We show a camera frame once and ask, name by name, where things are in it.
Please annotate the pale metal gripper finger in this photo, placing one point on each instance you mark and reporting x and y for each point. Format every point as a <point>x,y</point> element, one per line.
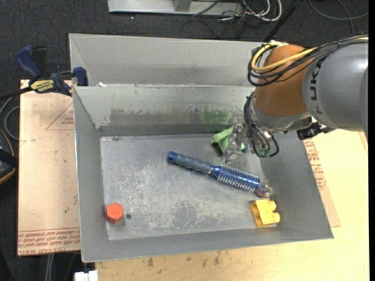
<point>228,155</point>
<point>238,152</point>

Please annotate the grey metal bin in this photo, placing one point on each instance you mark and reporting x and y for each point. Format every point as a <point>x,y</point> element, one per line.
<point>175,203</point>

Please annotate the brown cardboard board red print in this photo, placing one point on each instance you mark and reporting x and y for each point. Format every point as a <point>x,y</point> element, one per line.
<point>47,171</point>

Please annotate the light green plastic piece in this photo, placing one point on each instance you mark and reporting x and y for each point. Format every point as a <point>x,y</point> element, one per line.
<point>221,137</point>

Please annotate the black cylinder on white bracket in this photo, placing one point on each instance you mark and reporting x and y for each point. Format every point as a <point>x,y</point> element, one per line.
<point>307,133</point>

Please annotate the orange hexagonal block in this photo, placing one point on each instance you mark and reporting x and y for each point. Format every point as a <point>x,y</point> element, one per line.
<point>114,212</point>

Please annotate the blue hairbrush with grey grip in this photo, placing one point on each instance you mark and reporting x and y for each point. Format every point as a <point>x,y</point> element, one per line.
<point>205,167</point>

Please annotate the yellow toy building block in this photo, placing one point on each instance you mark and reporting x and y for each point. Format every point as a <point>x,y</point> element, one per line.
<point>265,214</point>

